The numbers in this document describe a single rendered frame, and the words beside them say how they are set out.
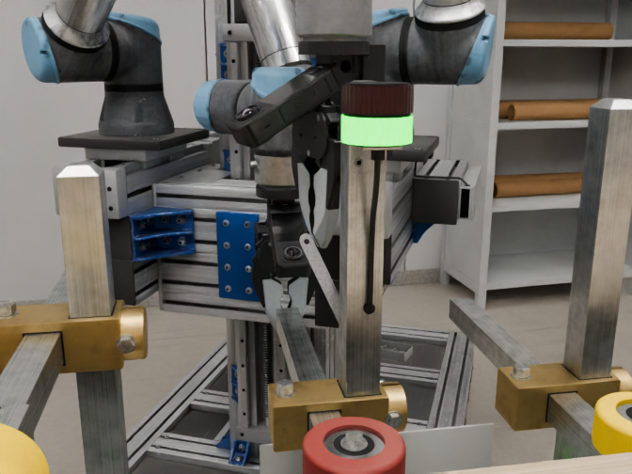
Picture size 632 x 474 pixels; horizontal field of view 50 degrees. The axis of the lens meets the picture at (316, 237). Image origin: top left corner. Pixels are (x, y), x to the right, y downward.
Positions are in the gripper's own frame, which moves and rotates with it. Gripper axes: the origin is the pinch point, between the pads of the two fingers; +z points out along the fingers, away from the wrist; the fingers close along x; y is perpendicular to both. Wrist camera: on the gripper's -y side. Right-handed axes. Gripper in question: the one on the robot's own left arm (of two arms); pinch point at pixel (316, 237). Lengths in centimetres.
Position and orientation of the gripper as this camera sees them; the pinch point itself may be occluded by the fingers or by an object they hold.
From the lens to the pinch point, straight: 72.1
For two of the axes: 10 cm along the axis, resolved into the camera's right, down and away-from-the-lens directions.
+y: 8.7, -1.3, 4.8
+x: -5.0, -2.3, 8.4
